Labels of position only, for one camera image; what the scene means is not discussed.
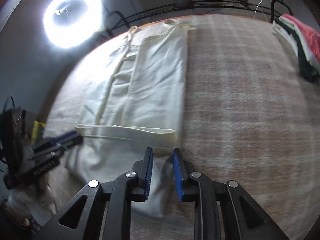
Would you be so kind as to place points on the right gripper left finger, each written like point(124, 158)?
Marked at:
point(103, 210)

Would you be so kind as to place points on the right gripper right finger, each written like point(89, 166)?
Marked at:
point(222, 211)

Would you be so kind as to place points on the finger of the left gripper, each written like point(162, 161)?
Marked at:
point(56, 139)
point(69, 142)

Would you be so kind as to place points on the cream white cloth garment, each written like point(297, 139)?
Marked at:
point(136, 103)

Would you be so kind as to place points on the black metal clothes rack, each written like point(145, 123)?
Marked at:
point(204, 4)

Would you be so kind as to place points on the left gloved hand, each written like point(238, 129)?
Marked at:
point(35, 201)

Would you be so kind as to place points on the plaid beige bed blanket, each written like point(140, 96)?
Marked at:
point(250, 117)

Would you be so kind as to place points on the dark green folded garment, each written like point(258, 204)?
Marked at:
point(306, 71)

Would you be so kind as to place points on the red folded garment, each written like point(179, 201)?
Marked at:
point(308, 37)

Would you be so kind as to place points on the white ring light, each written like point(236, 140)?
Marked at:
point(69, 23)

